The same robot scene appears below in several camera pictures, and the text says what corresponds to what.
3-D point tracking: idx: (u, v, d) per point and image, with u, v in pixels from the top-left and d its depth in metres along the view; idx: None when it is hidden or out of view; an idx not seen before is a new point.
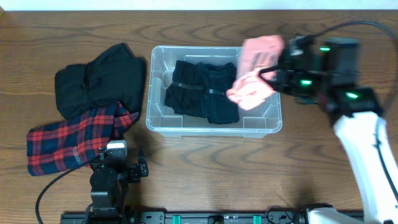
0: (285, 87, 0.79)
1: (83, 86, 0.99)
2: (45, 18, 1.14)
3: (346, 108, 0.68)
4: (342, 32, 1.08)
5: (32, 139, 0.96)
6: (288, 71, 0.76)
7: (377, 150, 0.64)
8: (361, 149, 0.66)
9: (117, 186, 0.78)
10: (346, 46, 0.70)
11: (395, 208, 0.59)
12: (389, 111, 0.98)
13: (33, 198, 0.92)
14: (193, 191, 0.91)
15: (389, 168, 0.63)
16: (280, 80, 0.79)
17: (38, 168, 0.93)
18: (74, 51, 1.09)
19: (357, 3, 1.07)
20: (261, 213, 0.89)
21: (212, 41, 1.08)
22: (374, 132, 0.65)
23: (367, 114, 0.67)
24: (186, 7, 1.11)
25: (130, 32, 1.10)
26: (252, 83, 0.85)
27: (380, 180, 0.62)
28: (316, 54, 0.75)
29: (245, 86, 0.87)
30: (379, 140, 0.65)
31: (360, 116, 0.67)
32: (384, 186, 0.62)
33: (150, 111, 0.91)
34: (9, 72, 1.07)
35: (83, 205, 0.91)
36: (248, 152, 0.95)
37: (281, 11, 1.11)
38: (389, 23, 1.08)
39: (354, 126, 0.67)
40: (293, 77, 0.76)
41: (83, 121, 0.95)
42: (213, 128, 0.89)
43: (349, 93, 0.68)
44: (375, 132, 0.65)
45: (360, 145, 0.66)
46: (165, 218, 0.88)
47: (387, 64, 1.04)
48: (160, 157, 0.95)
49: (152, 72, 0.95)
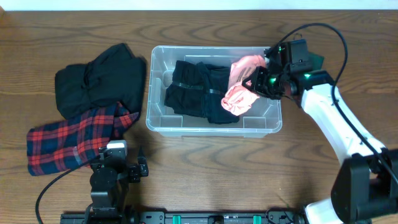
0: (260, 88, 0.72)
1: (83, 86, 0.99)
2: (45, 18, 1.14)
3: (303, 84, 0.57)
4: (342, 32, 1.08)
5: (32, 139, 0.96)
6: (259, 72, 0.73)
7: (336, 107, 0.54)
8: (323, 110, 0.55)
9: (117, 186, 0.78)
10: (299, 42, 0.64)
11: (361, 145, 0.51)
12: (389, 111, 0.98)
13: (34, 198, 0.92)
14: (193, 191, 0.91)
15: (350, 116, 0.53)
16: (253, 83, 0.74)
17: (37, 168, 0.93)
18: (74, 51, 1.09)
19: (357, 3, 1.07)
20: (261, 213, 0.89)
21: (212, 41, 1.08)
22: (330, 95, 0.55)
23: (323, 85, 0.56)
24: (186, 7, 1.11)
25: (131, 32, 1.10)
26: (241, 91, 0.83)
27: (344, 128, 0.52)
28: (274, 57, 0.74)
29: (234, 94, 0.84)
30: (337, 98, 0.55)
31: (314, 88, 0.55)
32: (353, 137, 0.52)
33: (150, 111, 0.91)
34: (9, 72, 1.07)
35: (83, 205, 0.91)
36: (248, 152, 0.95)
37: (281, 11, 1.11)
38: (389, 23, 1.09)
39: (314, 96, 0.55)
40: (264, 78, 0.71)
41: (83, 121, 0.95)
42: (213, 128, 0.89)
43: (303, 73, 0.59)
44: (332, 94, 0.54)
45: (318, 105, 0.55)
46: (165, 218, 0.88)
47: (387, 63, 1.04)
48: (160, 157, 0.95)
49: (152, 72, 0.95)
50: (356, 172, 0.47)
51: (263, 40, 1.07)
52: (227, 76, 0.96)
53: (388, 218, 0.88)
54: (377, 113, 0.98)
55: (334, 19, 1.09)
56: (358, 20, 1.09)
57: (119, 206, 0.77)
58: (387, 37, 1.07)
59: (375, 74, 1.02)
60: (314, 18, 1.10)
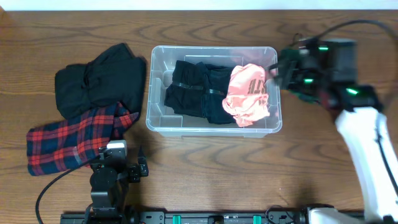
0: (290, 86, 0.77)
1: (83, 86, 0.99)
2: (45, 18, 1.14)
3: (345, 103, 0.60)
4: (342, 32, 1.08)
5: (32, 139, 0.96)
6: (291, 68, 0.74)
7: (378, 145, 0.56)
8: (362, 143, 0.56)
9: (117, 187, 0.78)
10: (346, 43, 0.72)
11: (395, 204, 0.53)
12: (389, 111, 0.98)
13: (34, 198, 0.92)
14: (193, 191, 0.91)
15: (390, 162, 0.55)
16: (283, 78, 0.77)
17: (38, 168, 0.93)
18: (73, 51, 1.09)
19: (357, 3, 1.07)
20: (261, 213, 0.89)
21: (212, 41, 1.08)
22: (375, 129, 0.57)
23: (368, 109, 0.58)
24: (186, 7, 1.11)
25: (130, 32, 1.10)
26: (250, 102, 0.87)
27: (382, 177, 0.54)
28: (319, 53, 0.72)
29: (244, 105, 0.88)
30: (380, 134, 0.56)
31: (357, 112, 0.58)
32: (386, 184, 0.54)
33: (150, 111, 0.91)
34: (9, 72, 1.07)
35: (83, 205, 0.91)
36: (248, 152, 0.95)
37: (281, 12, 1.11)
38: (389, 23, 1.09)
39: (354, 121, 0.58)
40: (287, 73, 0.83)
41: (83, 121, 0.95)
42: (213, 128, 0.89)
43: (349, 87, 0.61)
44: (375, 127, 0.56)
45: (360, 139, 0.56)
46: (165, 218, 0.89)
47: None
48: (160, 157, 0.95)
49: (152, 72, 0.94)
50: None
51: (263, 40, 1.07)
52: (227, 76, 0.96)
53: None
54: None
55: (334, 20, 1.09)
56: (358, 20, 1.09)
57: (119, 206, 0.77)
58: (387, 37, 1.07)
59: None
60: (314, 19, 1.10)
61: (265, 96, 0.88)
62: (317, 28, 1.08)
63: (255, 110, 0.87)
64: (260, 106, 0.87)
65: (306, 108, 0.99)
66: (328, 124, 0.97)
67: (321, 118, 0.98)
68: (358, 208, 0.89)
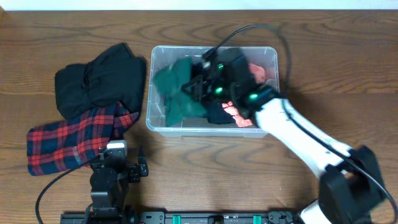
0: (204, 98, 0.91)
1: (83, 86, 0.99)
2: (45, 17, 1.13)
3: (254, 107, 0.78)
4: (343, 32, 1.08)
5: (32, 139, 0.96)
6: (203, 83, 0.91)
7: (291, 122, 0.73)
8: (285, 132, 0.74)
9: (117, 186, 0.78)
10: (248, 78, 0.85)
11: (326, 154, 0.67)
12: (390, 111, 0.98)
13: (34, 198, 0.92)
14: (193, 191, 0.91)
15: (300, 146, 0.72)
16: (198, 93, 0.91)
17: (38, 168, 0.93)
18: (74, 51, 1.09)
19: (357, 3, 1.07)
20: (261, 213, 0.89)
21: (212, 40, 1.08)
22: (282, 109, 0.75)
23: (273, 102, 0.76)
24: (186, 7, 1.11)
25: (130, 32, 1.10)
26: None
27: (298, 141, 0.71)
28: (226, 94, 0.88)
29: None
30: (290, 112, 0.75)
31: (265, 106, 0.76)
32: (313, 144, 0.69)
33: (150, 111, 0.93)
34: (9, 72, 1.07)
35: (83, 205, 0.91)
36: (248, 152, 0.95)
37: (281, 11, 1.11)
38: (390, 23, 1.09)
39: (268, 115, 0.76)
40: (208, 87, 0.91)
41: (83, 121, 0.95)
42: (213, 128, 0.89)
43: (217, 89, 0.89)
44: (283, 110, 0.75)
45: (282, 126, 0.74)
46: (165, 218, 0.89)
47: (388, 63, 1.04)
48: (160, 157, 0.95)
49: (152, 73, 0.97)
50: (332, 185, 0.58)
51: (263, 40, 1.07)
52: None
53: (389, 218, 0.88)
54: (377, 113, 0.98)
55: (334, 19, 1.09)
56: (358, 20, 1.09)
57: (119, 205, 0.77)
58: (387, 37, 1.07)
59: (375, 73, 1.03)
60: (314, 18, 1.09)
61: None
62: (317, 28, 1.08)
63: None
64: None
65: (307, 108, 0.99)
66: (328, 124, 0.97)
67: (321, 118, 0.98)
68: None
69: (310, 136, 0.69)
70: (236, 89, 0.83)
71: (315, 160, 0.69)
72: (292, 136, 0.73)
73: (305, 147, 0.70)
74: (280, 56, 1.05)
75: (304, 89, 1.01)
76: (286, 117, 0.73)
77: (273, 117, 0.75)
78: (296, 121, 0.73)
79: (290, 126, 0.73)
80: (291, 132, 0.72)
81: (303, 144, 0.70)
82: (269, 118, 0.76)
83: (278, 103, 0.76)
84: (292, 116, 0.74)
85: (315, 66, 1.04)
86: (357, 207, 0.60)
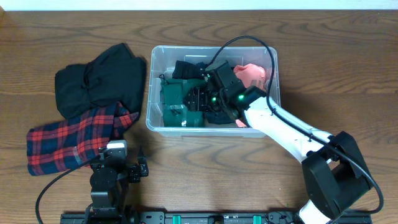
0: (203, 107, 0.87)
1: (83, 86, 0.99)
2: (45, 17, 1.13)
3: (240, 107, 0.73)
4: (343, 32, 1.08)
5: (32, 139, 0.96)
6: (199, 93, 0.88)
7: (275, 117, 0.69)
8: (271, 126, 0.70)
9: (117, 186, 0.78)
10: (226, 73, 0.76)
11: (309, 142, 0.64)
12: (390, 111, 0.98)
13: (34, 198, 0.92)
14: (193, 191, 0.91)
15: (285, 136, 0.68)
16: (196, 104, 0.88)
17: (38, 168, 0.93)
18: (74, 51, 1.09)
19: (357, 3, 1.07)
20: (261, 213, 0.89)
21: (212, 41, 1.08)
22: (266, 106, 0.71)
23: (258, 101, 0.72)
24: (186, 7, 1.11)
25: (130, 32, 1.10)
26: None
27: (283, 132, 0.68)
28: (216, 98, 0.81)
29: None
30: (273, 106, 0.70)
31: (252, 107, 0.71)
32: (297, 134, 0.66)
33: (150, 111, 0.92)
34: (9, 72, 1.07)
35: (83, 205, 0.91)
36: (248, 152, 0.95)
37: (281, 11, 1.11)
38: (389, 23, 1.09)
39: (254, 114, 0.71)
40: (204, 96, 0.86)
41: (83, 121, 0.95)
42: (214, 128, 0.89)
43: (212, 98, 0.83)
44: (267, 106, 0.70)
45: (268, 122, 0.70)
46: (165, 218, 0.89)
47: (388, 64, 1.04)
48: (160, 157, 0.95)
49: (152, 73, 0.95)
50: (315, 170, 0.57)
51: (263, 40, 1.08)
52: None
53: (388, 218, 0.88)
54: (377, 113, 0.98)
55: (334, 20, 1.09)
56: (358, 20, 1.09)
57: (119, 205, 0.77)
58: (387, 37, 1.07)
59: (375, 74, 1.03)
60: (314, 18, 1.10)
61: None
62: (317, 28, 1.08)
63: None
64: None
65: (308, 108, 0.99)
66: (328, 124, 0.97)
67: (321, 117, 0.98)
68: (358, 208, 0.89)
69: (293, 128, 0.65)
70: (224, 94, 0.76)
71: (298, 149, 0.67)
72: (277, 129, 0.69)
73: (289, 138, 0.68)
74: (281, 56, 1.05)
75: (304, 89, 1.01)
76: (270, 111, 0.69)
77: (259, 114, 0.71)
78: (280, 115, 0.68)
79: (273, 120, 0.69)
80: (277, 126, 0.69)
81: (287, 135, 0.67)
82: (255, 116, 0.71)
83: (263, 101, 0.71)
84: (276, 110, 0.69)
85: (315, 66, 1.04)
86: (344, 195, 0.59)
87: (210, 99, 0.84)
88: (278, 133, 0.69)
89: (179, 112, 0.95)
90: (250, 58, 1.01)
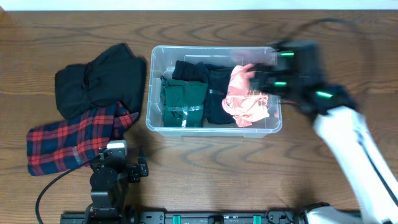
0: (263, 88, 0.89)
1: (83, 86, 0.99)
2: (45, 18, 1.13)
3: (324, 109, 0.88)
4: (343, 32, 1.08)
5: (32, 139, 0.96)
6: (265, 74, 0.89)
7: (361, 145, 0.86)
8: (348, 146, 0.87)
9: (117, 186, 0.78)
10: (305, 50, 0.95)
11: (391, 205, 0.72)
12: (390, 111, 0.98)
13: (33, 198, 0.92)
14: (193, 191, 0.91)
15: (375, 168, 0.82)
16: (258, 84, 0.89)
17: (38, 168, 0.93)
18: (74, 51, 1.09)
19: (357, 4, 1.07)
20: (261, 213, 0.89)
21: (212, 41, 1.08)
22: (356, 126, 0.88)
23: (343, 111, 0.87)
24: (186, 7, 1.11)
25: (130, 32, 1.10)
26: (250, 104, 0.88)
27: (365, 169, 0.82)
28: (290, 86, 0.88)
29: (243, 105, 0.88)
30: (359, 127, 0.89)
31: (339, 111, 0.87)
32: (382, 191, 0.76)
33: (150, 111, 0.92)
34: (10, 72, 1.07)
35: (83, 205, 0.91)
36: (248, 152, 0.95)
37: (281, 12, 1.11)
38: (389, 23, 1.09)
39: (335, 123, 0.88)
40: (272, 76, 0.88)
41: (83, 121, 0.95)
42: (213, 128, 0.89)
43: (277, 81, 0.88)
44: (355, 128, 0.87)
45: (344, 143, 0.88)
46: (165, 218, 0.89)
47: (387, 64, 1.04)
48: (160, 157, 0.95)
49: (152, 73, 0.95)
50: None
51: (263, 40, 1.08)
52: (227, 75, 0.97)
53: None
54: (377, 113, 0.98)
55: (334, 20, 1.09)
56: (358, 20, 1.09)
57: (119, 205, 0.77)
58: (387, 38, 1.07)
59: (375, 74, 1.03)
60: (314, 19, 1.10)
61: (265, 97, 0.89)
62: (317, 28, 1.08)
63: (254, 111, 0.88)
64: (260, 106, 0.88)
65: None
66: None
67: None
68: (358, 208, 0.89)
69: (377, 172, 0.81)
70: (302, 80, 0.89)
71: (372, 205, 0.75)
72: (344, 148, 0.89)
73: (372, 181, 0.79)
74: None
75: None
76: (358, 137, 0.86)
77: (343, 129, 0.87)
78: (366, 146, 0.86)
79: (358, 147, 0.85)
80: (358, 152, 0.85)
81: (370, 180, 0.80)
82: (332, 129, 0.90)
83: (351, 114, 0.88)
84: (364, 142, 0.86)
85: None
86: None
87: (280, 82, 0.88)
88: (344, 151, 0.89)
89: (180, 115, 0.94)
90: (249, 58, 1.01)
